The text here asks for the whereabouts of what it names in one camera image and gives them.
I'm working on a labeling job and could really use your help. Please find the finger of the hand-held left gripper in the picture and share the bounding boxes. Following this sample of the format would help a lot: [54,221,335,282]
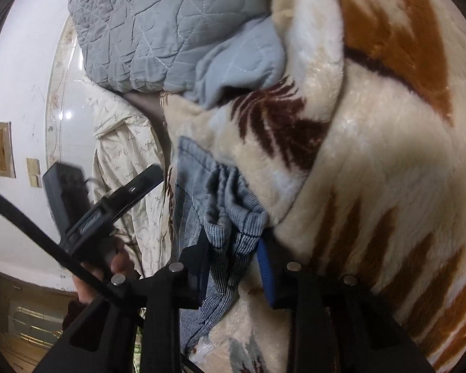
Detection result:
[108,164,164,220]

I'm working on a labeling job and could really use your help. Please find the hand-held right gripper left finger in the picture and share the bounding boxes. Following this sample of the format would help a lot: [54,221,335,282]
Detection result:
[34,235,212,373]

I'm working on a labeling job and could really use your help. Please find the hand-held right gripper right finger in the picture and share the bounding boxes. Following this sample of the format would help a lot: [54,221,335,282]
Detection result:
[256,237,437,373]

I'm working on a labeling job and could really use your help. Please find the grey denim pants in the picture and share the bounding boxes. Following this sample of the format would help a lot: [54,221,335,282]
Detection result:
[175,136,269,355]

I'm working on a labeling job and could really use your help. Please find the person's left hand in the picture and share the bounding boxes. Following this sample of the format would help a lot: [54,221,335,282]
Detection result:
[72,237,141,304]

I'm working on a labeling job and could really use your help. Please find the cream floral quilt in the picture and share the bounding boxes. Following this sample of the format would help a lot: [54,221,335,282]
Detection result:
[81,76,180,278]

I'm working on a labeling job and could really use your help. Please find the wooden door with glass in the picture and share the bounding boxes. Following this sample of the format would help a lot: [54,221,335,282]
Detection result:
[0,264,80,373]

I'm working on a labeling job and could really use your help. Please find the grey quilted pillow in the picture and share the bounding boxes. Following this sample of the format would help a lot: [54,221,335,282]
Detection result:
[68,0,289,110]

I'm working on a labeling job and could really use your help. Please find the leaf print fleece blanket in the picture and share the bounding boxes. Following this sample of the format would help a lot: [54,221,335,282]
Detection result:
[159,0,466,373]

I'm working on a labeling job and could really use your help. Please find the black cable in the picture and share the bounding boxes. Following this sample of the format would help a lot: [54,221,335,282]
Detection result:
[0,184,123,306]

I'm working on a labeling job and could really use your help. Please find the beige wall switch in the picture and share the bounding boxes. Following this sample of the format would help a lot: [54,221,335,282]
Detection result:
[26,158,43,188]

